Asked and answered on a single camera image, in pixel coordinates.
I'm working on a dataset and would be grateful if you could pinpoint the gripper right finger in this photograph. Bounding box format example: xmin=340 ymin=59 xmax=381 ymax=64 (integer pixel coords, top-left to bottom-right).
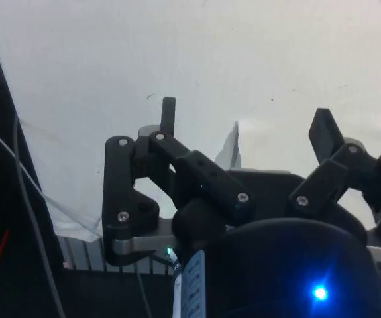
xmin=288 ymin=107 xmax=381 ymax=233

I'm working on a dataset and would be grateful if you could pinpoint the grey cable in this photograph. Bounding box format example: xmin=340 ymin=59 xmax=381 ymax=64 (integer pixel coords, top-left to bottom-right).
xmin=13 ymin=115 xmax=67 ymax=318

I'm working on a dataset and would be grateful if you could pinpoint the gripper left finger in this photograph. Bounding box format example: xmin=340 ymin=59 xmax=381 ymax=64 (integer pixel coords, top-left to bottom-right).
xmin=102 ymin=96 xmax=257 ymax=267

